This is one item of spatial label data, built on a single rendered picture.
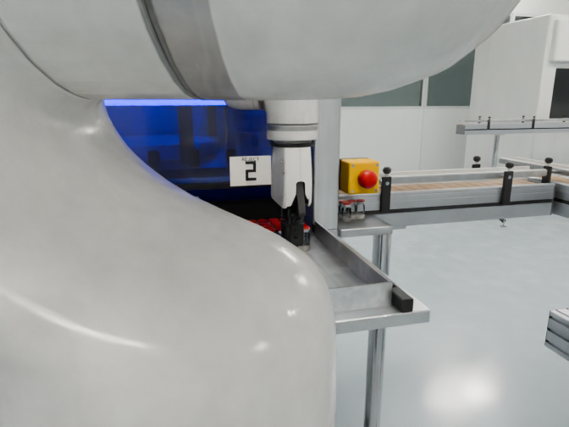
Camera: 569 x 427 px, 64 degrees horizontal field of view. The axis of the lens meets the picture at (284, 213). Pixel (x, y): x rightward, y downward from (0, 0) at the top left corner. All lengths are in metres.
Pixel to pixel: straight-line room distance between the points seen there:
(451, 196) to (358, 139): 4.81
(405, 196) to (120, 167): 1.06
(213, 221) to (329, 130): 0.83
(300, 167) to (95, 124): 0.56
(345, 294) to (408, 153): 5.79
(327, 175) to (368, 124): 5.11
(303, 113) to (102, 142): 0.56
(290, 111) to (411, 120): 5.66
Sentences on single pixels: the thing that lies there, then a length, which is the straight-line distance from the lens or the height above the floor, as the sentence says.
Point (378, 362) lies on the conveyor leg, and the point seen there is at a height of 0.43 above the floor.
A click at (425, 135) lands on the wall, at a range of 6.48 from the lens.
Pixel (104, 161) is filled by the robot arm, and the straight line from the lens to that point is 0.16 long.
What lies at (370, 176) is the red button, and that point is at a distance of 0.98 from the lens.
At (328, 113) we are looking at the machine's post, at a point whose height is 1.13.
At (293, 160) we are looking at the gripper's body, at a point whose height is 1.07.
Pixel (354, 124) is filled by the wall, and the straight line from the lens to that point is 6.00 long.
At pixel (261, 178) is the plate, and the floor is 1.00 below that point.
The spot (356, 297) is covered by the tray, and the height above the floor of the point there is 0.90.
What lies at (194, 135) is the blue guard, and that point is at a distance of 0.91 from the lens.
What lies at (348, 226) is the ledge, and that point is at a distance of 1.05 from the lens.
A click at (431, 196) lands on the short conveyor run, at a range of 1.23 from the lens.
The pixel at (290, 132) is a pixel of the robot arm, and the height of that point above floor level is 1.11.
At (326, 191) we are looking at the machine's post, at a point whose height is 0.97.
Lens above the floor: 1.16
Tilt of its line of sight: 14 degrees down
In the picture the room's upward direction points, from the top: straight up
